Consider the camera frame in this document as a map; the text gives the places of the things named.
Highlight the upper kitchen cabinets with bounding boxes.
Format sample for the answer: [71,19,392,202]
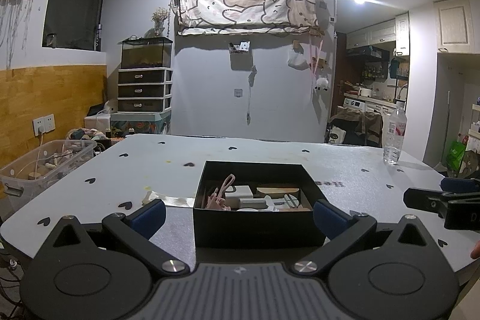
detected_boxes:
[345,12,410,57]

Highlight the painted cabinet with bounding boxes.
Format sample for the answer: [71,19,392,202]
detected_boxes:
[109,109,173,136]

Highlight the white appliance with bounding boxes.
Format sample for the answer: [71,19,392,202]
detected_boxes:
[84,100,119,130]

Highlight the pink lanyard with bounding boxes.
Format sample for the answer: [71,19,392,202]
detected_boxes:
[309,38,325,81]

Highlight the beige wooden piece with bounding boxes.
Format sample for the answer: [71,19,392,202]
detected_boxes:
[256,184,301,198]

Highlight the white shelf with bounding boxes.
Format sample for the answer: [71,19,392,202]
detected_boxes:
[466,121,480,156]

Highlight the white power adapter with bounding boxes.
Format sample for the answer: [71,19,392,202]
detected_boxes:
[224,185,256,202]

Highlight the printed cloth cover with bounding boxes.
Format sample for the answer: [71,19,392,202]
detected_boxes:
[171,0,320,36]

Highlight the pile of plush toys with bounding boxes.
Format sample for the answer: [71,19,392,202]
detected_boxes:
[66,127,125,150]

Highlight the dried flower vase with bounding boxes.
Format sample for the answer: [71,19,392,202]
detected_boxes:
[151,7,170,38]

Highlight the clear plastic water bottle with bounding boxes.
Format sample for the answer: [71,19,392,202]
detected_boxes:
[382,101,408,166]

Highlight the hanging white bag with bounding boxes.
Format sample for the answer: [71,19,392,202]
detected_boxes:
[287,49,309,70]

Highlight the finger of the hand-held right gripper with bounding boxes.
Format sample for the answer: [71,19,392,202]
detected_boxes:
[440,177,480,194]
[403,187,480,211]

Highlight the glass fish tank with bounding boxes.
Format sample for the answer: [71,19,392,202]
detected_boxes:
[120,37,174,70]

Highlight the shiny tape strip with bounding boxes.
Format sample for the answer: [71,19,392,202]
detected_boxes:
[143,190,196,209]

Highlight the white box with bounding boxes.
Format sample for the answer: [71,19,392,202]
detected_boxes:
[238,197,268,210]

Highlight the green bag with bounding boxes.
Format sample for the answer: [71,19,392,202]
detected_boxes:
[442,140,468,173]

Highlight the white wall outlet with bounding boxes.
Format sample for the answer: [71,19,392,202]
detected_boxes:
[32,113,56,136]

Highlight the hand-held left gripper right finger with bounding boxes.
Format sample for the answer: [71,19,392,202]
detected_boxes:
[290,199,439,274]

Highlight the plastic drawer unit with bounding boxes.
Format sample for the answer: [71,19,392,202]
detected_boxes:
[117,67,173,114]

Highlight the pink scissors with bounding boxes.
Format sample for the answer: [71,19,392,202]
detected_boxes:
[200,173,237,212]

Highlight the hanging grey cord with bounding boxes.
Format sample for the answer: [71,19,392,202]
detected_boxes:
[245,64,258,125]

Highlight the chair with draped clothes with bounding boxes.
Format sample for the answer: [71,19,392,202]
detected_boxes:
[326,106,383,148]

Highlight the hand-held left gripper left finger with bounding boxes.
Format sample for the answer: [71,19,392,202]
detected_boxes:
[35,198,190,276]

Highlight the white wall cabinet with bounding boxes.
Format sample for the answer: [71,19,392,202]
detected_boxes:
[433,0,480,55]

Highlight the macrame wall hanging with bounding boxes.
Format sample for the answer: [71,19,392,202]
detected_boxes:
[0,0,46,66]

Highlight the black box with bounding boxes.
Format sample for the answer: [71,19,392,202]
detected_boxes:
[192,160,328,249]

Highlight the white washing machine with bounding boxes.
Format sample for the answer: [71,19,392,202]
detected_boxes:
[343,97,393,115]

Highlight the clear storage bin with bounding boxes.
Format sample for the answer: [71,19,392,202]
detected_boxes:
[0,139,98,199]

